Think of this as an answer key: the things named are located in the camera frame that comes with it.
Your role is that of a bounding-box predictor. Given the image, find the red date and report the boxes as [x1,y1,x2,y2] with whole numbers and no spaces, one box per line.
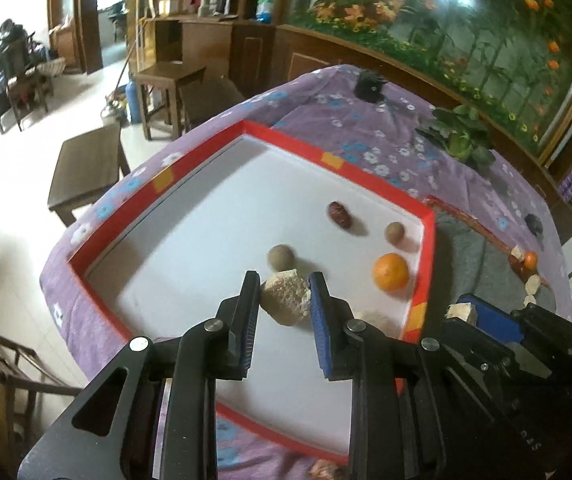
[507,254,525,280]
[327,202,353,230]

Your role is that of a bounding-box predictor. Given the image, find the black small device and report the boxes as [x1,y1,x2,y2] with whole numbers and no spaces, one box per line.
[524,214,543,238]

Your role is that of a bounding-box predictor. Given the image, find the dark brown longan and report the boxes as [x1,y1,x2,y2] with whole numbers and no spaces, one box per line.
[266,244,295,272]

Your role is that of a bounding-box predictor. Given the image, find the green potted plant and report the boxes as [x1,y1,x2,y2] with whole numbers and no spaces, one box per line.
[416,105,495,174]

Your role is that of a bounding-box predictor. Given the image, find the wooden side table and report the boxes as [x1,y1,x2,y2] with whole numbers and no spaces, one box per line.
[134,62,205,141]

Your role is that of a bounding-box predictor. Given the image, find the brown round longan fruit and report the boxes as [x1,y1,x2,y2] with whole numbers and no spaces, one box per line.
[385,222,405,245]

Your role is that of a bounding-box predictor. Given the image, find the beige hexagonal foam block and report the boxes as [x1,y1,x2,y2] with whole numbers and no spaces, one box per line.
[525,274,541,296]

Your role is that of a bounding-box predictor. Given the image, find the dark wooden stool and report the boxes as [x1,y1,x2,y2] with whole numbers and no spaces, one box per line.
[48,122,130,226]

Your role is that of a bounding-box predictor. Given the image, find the red white tray box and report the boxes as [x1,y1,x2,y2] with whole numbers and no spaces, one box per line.
[70,122,436,477]

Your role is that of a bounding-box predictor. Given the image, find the floral glass display panel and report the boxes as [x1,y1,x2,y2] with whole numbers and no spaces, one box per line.
[285,0,572,157]

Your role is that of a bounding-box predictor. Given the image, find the grey felt mat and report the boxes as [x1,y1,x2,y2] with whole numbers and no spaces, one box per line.
[428,209,572,356]

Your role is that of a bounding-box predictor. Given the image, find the wooden chair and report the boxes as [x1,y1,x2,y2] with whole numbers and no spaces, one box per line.
[2,49,49,130]

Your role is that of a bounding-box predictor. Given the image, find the beige foam block back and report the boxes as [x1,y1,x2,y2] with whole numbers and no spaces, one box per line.
[510,245,525,261]

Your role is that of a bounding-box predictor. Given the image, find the orange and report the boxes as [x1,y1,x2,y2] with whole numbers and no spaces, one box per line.
[371,252,409,292]
[522,252,539,271]

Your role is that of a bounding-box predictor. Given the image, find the purple floral tablecloth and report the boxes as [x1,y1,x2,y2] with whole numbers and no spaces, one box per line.
[39,64,572,480]

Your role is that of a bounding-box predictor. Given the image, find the purple spray bottles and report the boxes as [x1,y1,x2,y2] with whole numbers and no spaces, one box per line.
[558,169,572,203]

